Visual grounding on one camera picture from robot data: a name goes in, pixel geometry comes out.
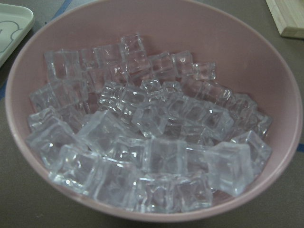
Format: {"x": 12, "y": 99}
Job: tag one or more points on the pink bowl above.
{"x": 245, "y": 63}

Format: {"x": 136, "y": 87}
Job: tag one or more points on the wooden cutting board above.
{"x": 288, "y": 16}

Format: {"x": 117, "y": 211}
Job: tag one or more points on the cream bear tray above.
{"x": 15, "y": 24}

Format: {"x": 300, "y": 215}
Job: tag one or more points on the clear ice cubes pile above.
{"x": 149, "y": 134}

